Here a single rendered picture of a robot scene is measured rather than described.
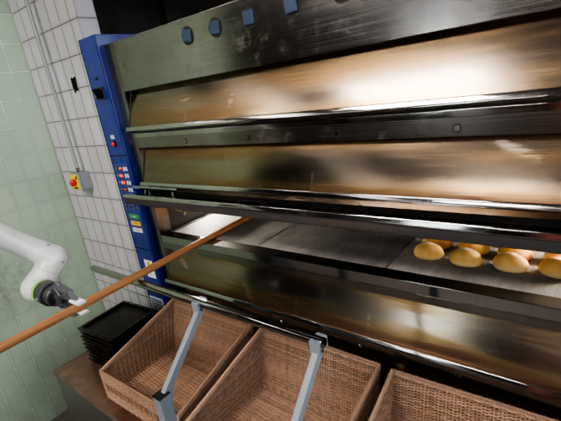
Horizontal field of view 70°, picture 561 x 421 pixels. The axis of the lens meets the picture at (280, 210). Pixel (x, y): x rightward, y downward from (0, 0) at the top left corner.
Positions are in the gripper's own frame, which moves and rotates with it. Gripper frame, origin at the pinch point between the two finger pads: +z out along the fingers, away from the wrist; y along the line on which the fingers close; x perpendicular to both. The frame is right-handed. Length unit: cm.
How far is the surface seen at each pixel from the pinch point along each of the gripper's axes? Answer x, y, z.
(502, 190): -56, -30, 122
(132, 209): -58, -12, -48
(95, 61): -58, -85, -46
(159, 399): 0.7, 24.0, 37.1
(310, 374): -16, 9, 84
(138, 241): -58, 6, -50
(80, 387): -7, 61, -49
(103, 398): -9, 61, -32
